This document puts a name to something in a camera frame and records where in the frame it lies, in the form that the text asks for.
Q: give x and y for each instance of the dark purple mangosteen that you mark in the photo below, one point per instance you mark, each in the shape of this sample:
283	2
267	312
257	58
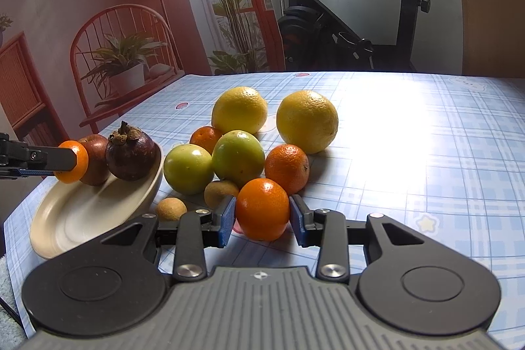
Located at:
130	153

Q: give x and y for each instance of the small tangerine back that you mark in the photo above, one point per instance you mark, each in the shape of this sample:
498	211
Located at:
206	137

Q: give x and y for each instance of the brown longan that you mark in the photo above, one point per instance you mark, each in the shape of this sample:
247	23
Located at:
170	209

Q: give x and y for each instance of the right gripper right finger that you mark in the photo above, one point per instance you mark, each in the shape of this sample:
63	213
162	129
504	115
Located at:
326	230

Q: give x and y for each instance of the orange tangerine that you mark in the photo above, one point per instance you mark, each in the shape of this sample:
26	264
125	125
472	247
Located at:
262	210
288	166

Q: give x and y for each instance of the yellow orange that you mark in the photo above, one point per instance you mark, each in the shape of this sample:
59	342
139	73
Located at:
240	108
308	120

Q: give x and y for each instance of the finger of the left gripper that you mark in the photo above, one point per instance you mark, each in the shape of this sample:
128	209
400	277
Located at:
17	157

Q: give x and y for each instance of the brown kiwi fruit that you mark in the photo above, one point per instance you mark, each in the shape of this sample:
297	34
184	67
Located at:
216	191

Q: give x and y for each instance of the small orange kumquat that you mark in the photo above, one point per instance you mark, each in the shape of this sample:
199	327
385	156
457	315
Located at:
81	166

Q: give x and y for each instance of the green apple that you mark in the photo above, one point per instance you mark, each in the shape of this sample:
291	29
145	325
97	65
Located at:
188	169
238	157

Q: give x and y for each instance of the printed room backdrop curtain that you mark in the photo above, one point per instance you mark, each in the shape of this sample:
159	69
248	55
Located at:
69	67

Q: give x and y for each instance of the cream ceramic plate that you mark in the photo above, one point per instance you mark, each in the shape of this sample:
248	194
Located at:
72	214

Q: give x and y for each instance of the orange tangerine front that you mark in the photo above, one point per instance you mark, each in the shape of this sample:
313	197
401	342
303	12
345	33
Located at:
262	210

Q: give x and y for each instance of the green apple front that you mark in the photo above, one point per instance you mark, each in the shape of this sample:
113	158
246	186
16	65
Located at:
188	169

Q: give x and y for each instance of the green apple back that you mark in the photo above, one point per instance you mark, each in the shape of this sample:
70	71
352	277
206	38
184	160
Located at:
238	157

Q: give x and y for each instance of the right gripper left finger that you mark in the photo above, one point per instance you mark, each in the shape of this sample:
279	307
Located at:
198	230

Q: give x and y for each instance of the red apple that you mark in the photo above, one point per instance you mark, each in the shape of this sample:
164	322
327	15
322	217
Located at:
97	172

